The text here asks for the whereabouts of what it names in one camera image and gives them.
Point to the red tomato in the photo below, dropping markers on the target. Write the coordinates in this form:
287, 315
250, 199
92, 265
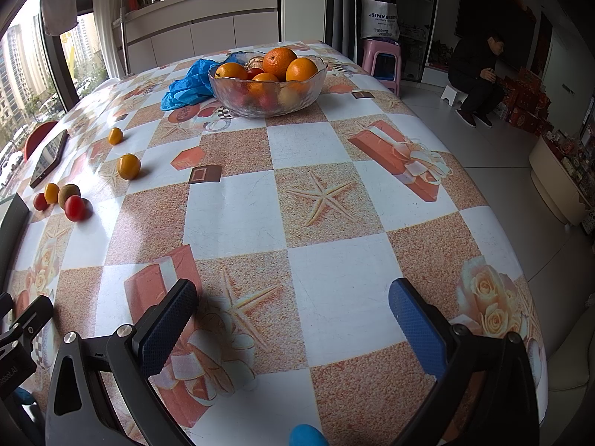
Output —
254, 73
266, 100
40, 201

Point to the red apple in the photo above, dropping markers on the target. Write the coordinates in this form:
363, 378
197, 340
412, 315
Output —
74, 209

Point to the grey curtain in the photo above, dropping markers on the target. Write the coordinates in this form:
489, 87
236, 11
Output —
341, 9

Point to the white pole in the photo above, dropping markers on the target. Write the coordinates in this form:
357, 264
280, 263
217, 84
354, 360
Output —
122, 32

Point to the blue plastic bag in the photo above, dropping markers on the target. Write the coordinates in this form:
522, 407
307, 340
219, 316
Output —
190, 83

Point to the white counter cabinet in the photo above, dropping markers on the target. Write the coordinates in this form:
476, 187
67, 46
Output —
204, 35

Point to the black television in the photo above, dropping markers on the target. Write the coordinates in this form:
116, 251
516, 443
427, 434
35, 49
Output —
492, 4

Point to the clear glass bowl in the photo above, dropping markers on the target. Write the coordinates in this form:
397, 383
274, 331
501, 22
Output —
223, 97

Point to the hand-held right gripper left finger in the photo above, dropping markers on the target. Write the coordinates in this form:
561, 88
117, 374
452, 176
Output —
162, 330

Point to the black tablet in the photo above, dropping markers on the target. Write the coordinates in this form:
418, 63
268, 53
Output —
49, 158

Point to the small white step stool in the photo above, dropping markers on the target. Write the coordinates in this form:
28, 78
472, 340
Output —
453, 95

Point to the glass display cabinet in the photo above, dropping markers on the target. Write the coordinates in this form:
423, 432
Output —
413, 18

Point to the pink plastic stool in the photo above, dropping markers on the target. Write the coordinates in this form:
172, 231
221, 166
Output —
382, 49

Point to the red chair back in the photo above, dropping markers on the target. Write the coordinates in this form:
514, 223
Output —
38, 135

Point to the orange kumquat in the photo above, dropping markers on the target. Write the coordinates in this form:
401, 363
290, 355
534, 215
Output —
115, 135
129, 166
51, 193

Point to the person's left hand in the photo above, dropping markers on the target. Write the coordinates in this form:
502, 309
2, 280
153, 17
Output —
23, 396

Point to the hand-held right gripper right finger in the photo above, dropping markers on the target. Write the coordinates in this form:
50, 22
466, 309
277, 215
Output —
416, 330

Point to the grey hanging towel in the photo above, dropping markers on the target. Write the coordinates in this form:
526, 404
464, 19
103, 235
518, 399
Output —
59, 9

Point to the white curved stand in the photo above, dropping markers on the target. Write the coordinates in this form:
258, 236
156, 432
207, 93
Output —
558, 190

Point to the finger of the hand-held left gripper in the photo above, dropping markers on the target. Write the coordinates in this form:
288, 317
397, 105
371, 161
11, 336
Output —
5, 306
37, 316

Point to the person's right hand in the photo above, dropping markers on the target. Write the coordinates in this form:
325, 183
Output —
307, 436

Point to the cream sofa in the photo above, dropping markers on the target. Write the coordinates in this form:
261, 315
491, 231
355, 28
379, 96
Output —
571, 381

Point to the white printed bag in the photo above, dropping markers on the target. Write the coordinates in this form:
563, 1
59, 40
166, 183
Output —
380, 18

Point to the orange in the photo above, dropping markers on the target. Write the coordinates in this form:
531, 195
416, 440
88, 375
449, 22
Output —
264, 80
302, 69
280, 62
231, 71

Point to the stack of red gift boxes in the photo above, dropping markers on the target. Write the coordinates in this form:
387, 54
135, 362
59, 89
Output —
530, 102

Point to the yellowish pear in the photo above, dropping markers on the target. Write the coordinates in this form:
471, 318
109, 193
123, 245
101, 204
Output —
288, 96

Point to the brown kiwi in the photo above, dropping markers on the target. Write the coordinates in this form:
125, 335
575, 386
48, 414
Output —
69, 191

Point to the stack of packaged goods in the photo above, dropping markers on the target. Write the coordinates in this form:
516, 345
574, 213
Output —
571, 158

